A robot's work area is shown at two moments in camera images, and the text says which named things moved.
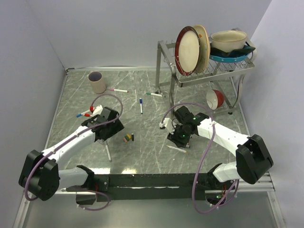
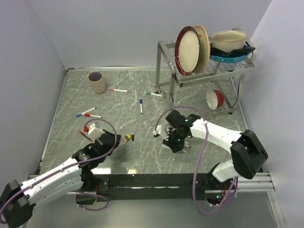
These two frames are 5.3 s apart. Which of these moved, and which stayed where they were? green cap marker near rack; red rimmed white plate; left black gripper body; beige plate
Moved: left black gripper body
Stayed: beige plate; red rimmed white plate; green cap marker near rack
